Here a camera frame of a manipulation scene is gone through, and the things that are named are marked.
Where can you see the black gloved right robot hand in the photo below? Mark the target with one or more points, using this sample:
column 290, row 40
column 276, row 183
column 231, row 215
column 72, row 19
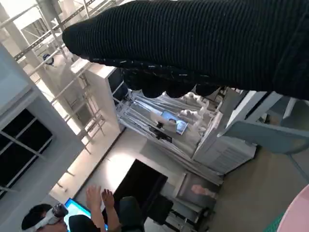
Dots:
column 193, row 43

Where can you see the pink bowl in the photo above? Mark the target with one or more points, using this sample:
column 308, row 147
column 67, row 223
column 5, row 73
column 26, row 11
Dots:
column 300, row 212

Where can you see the open lit laptop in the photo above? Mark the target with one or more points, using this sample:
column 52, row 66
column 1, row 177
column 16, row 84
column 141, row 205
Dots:
column 177, row 124

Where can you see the white tall cabinet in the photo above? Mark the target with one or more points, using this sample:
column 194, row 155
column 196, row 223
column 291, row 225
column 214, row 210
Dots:
column 103, row 101

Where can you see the white cabinet with grille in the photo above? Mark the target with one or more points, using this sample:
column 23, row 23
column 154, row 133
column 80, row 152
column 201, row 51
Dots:
column 224, row 154

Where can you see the grey framed panel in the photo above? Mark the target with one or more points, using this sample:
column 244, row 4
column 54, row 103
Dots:
column 188, row 188

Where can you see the large black screen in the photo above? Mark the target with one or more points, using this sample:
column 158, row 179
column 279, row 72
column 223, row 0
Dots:
column 142, row 183

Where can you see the person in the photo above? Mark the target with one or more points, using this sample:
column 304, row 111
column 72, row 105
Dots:
column 94, row 200

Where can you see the green cutting mat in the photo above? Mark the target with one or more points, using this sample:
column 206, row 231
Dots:
column 277, row 224

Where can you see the blue lit computer monitor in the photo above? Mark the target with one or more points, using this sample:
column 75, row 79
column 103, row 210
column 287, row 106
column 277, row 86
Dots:
column 74, row 207

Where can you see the dark window panes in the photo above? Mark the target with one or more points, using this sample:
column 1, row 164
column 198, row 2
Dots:
column 19, row 149

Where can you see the white VR headset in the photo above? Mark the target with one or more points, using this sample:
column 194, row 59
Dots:
column 48, row 217

